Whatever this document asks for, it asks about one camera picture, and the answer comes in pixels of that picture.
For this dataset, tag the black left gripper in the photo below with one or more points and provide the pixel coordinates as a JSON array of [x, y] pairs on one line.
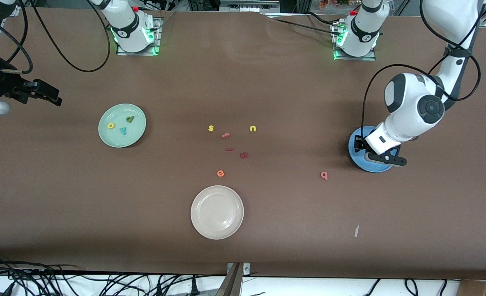
[[360, 145]]

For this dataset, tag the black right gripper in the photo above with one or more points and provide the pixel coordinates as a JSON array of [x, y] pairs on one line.
[[5, 85]]

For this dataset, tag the pink foam letter b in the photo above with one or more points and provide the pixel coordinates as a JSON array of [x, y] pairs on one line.
[[326, 176]]

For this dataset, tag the green foam letter p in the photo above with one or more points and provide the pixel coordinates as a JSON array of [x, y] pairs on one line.
[[130, 120]]

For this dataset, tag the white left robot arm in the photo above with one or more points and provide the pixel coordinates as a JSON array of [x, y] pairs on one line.
[[411, 102]]

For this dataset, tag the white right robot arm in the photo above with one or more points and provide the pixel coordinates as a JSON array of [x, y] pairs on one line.
[[127, 28]]

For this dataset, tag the blue plate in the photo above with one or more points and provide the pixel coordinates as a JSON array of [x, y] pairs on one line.
[[362, 164]]

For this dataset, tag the grey paper scrap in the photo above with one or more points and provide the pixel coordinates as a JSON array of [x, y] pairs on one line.
[[356, 231]]

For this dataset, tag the green plate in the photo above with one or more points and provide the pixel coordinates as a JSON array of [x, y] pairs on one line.
[[134, 137]]

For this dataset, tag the brown paper table cover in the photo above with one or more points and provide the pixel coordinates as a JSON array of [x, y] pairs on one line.
[[267, 82]]

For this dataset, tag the dark red foam letter k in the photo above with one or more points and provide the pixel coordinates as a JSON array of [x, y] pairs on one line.
[[243, 155]]

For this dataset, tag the colourful flowers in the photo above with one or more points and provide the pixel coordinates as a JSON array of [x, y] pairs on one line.
[[333, 3]]

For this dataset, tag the white plate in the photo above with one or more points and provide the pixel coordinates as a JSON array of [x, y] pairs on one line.
[[217, 212]]

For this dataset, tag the grey metal device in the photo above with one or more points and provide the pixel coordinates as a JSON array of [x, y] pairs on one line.
[[249, 5]]

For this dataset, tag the brown grey beam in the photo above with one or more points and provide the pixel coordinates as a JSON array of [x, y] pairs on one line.
[[232, 285]]

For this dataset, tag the cardboard box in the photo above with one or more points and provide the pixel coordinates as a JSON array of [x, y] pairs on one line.
[[481, 290]]

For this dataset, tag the black plug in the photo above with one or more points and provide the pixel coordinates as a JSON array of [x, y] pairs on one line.
[[194, 287], [159, 291]]

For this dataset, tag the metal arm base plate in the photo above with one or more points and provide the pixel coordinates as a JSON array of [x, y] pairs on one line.
[[158, 39], [366, 58]]

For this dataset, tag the metal table bracket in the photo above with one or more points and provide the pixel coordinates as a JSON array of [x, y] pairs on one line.
[[246, 269]]

